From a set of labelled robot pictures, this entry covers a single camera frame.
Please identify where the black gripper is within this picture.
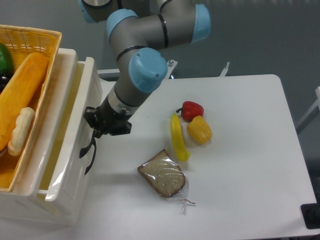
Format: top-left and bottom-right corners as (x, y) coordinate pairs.
(83, 98), (132, 139)

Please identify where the white drawer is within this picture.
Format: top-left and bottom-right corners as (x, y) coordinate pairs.
(39, 57), (103, 212)

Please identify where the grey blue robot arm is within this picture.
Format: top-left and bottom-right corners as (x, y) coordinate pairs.
(79, 0), (211, 139)

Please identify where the white drawer cabinet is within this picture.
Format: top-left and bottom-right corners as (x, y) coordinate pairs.
(0, 48), (94, 225)

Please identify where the cream toy croissant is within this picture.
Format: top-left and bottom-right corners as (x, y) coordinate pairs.
(7, 107), (35, 156)

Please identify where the orange toy baguette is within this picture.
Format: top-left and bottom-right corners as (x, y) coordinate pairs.
(0, 52), (49, 150)

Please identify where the wrapped brown bread slice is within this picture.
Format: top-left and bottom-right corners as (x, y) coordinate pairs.
(137, 149), (196, 214)

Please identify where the yellow toy banana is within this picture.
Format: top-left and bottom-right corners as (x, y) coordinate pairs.
(170, 113), (191, 162)

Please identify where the red toy bell pepper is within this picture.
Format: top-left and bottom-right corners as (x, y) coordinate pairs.
(175, 101), (205, 123)

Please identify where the dark purple toy eggplant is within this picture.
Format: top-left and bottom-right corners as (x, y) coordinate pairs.
(0, 72), (13, 93)

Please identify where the yellow toy bell pepper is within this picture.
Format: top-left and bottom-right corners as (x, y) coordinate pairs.
(186, 115), (213, 145)

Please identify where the yellow woven basket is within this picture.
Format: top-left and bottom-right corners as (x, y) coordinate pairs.
(0, 25), (62, 192)

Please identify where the green toy pepper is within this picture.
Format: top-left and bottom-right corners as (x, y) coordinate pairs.
(0, 43), (14, 74)

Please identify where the black device at edge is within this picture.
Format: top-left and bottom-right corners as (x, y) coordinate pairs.
(300, 203), (320, 230)

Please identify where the black lower drawer handle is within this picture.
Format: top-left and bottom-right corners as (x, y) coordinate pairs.
(84, 142), (97, 175)

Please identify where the black drawer handle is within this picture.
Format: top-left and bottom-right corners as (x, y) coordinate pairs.
(79, 136), (96, 159)
(84, 142), (97, 175)

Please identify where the black top drawer handle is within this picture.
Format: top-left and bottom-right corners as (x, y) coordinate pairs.
(79, 136), (96, 159)

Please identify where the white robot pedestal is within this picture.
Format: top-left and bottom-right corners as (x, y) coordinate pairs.
(97, 59), (178, 82)

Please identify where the white frame at right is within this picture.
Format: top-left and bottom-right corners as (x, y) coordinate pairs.
(295, 86), (320, 135)

